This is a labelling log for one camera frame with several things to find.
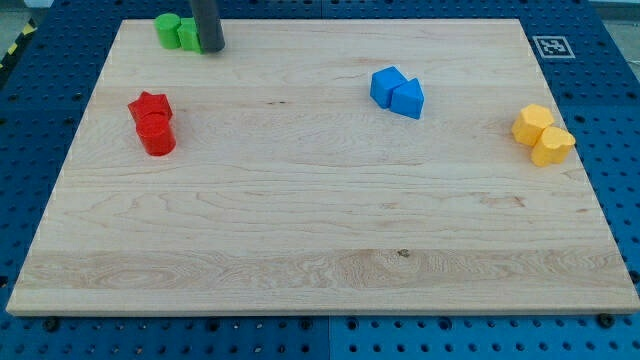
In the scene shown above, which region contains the light wooden board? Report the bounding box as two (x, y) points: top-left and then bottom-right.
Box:
(7, 19), (639, 317)

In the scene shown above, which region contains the blue cube block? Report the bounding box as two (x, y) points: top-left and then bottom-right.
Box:
(370, 66), (407, 109)

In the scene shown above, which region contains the blue triangular block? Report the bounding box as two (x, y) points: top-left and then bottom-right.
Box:
(389, 78), (424, 120)

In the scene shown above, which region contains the red cylinder block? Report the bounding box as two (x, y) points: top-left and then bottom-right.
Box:
(136, 113), (176, 156)

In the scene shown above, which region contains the red star block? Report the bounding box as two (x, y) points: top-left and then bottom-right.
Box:
(128, 91), (173, 123)

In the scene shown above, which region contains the green cube block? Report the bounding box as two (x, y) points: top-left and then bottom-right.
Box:
(177, 18), (202, 54)

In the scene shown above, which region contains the green cylinder block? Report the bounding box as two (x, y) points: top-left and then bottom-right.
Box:
(154, 13), (181, 49)

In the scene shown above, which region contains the yellow hexagon block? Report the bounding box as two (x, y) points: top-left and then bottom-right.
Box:
(511, 104), (554, 146)

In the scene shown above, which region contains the yellow heart block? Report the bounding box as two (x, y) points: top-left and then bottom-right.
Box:
(530, 126), (576, 167)

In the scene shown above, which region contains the white fiducial marker tag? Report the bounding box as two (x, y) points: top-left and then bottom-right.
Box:
(533, 35), (575, 59)

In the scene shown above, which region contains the black bolt left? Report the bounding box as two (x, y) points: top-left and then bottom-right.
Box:
(42, 317), (60, 333)

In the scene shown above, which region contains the black bolt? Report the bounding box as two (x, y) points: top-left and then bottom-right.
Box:
(42, 317), (60, 333)
(596, 313), (616, 329)

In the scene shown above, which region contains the black bolt right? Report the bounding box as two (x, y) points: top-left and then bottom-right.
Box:
(596, 313), (616, 329)

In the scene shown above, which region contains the yellow black hazard tape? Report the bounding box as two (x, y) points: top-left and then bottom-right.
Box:
(1, 18), (38, 72)

